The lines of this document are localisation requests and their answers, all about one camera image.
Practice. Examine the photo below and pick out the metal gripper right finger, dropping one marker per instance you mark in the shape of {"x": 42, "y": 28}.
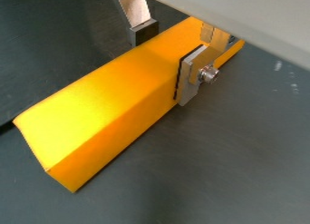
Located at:
{"x": 199, "y": 72}

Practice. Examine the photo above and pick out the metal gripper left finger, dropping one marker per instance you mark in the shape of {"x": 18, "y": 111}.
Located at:
{"x": 142, "y": 27}

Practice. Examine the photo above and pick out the long yellow block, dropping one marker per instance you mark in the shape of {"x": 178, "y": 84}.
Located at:
{"x": 82, "y": 126}

